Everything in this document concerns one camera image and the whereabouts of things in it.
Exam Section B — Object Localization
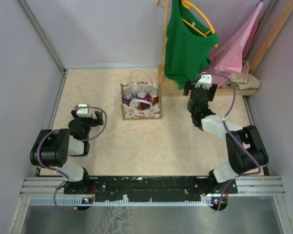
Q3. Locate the green glass bottle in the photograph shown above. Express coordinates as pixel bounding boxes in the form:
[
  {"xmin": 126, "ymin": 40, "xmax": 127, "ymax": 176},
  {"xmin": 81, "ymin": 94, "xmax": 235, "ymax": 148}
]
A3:
[{"xmin": 187, "ymin": 97, "xmax": 193, "ymax": 113}]

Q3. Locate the red cola can front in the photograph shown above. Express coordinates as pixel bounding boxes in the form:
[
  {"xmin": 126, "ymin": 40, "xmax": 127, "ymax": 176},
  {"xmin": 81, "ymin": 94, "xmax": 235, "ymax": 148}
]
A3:
[{"xmin": 129, "ymin": 98, "xmax": 143, "ymax": 110}]

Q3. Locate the red cola can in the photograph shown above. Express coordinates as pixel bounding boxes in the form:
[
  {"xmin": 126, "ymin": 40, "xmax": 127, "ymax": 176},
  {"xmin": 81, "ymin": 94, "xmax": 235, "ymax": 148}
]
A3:
[
  {"xmin": 148, "ymin": 89, "xmax": 159, "ymax": 105},
  {"xmin": 129, "ymin": 98, "xmax": 143, "ymax": 110}
]

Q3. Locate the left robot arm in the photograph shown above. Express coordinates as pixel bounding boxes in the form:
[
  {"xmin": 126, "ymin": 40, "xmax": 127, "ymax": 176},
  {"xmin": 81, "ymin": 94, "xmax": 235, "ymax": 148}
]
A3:
[{"xmin": 29, "ymin": 104, "xmax": 107, "ymax": 194}]

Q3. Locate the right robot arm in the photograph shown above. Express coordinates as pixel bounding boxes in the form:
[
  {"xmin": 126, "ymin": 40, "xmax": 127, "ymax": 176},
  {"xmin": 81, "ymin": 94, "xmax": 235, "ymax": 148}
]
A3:
[{"xmin": 183, "ymin": 78, "xmax": 269, "ymax": 194}]

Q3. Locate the red cola can in bag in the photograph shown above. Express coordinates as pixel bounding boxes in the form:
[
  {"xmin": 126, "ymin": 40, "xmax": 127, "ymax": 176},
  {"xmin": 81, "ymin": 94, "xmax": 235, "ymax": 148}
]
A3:
[{"xmin": 148, "ymin": 89, "xmax": 159, "ymax": 105}]

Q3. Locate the canvas tote bag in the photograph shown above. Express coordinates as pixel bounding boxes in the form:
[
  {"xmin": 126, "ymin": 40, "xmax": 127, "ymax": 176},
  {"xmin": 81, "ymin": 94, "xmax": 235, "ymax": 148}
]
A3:
[{"xmin": 120, "ymin": 68, "xmax": 163, "ymax": 120}]

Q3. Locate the wooden clothes rack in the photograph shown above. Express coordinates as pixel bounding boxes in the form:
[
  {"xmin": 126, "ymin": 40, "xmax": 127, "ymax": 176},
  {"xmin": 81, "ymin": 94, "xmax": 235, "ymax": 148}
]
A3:
[{"xmin": 157, "ymin": 0, "xmax": 293, "ymax": 97}]

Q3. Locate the green tank top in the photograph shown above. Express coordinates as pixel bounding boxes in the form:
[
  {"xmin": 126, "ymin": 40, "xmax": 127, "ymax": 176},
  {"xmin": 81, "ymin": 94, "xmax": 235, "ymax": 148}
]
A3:
[{"xmin": 165, "ymin": 0, "xmax": 219, "ymax": 89}]

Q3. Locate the beige cloth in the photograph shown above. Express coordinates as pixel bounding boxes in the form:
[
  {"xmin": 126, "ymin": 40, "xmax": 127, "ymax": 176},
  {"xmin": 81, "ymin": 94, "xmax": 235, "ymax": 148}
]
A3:
[{"xmin": 228, "ymin": 60, "xmax": 261, "ymax": 90}]

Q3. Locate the purple soda can left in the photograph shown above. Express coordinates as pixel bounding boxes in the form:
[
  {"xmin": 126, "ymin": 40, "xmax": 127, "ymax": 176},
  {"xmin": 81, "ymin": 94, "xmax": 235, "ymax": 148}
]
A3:
[{"xmin": 122, "ymin": 89, "xmax": 134, "ymax": 106}]

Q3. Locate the purple soda can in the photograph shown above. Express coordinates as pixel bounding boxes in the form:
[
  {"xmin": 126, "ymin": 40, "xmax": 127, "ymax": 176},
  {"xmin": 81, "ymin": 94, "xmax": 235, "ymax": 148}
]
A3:
[
  {"xmin": 122, "ymin": 89, "xmax": 134, "ymax": 106},
  {"xmin": 136, "ymin": 90, "xmax": 148, "ymax": 104}
]

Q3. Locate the pink shirt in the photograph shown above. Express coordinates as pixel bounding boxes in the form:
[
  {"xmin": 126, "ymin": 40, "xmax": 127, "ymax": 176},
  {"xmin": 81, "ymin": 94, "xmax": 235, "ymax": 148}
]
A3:
[{"xmin": 204, "ymin": 0, "xmax": 264, "ymax": 77}]

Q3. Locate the purple soda can middle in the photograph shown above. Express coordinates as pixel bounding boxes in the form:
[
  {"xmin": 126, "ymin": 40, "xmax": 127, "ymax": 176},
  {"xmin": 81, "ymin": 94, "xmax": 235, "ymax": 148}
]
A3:
[{"xmin": 136, "ymin": 90, "xmax": 148, "ymax": 104}]

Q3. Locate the yellow clothes hanger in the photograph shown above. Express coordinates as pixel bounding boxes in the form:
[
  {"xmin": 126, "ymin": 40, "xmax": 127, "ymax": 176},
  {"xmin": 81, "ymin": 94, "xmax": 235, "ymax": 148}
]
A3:
[{"xmin": 180, "ymin": 0, "xmax": 216, "ymax": 38}]

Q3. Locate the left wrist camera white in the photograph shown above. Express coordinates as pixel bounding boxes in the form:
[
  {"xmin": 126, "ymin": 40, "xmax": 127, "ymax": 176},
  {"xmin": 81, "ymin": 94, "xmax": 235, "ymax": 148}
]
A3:
[{"xmin": 74, "ymin": 104, "xmax": 91, "ymax": 117}]

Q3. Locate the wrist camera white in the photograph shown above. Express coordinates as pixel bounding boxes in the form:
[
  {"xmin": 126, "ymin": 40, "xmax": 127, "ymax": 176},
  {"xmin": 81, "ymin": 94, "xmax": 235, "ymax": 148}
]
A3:
[
  {"xmin": 195, "ymin": 73, "xmax": 212, "ymax": 90},
  {"xmin": 74, "ymin": 104, "xmax": 91, "ymax": 117}
]

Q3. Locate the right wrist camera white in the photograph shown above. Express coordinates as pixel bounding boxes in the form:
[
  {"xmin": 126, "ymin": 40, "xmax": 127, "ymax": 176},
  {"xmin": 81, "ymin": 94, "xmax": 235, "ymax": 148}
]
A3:
[{"xmin": 195, "ymin": 73, "xmax": 212, "ymax": 90}]

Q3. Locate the white cable duct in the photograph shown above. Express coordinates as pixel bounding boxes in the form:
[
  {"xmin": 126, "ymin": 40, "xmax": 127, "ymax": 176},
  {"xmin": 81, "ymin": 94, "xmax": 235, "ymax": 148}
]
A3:
[{"xmin": 29, "ymin": 196, "xmax": 229, "ymax": 207}]

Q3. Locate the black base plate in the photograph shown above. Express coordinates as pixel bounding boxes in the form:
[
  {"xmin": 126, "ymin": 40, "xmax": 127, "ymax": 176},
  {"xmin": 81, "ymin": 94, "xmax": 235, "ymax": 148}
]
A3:
[{"xmin": 63, "ymin": 176, "xmax": 226, "ymax": 202}]

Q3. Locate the aluminium rail frame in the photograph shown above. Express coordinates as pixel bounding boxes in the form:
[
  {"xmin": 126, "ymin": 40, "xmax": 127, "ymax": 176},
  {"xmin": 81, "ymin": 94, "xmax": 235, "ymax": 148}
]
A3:
[{"xmin": 19, "ymin": 176, "xmax": 286, "ymax": 195}]

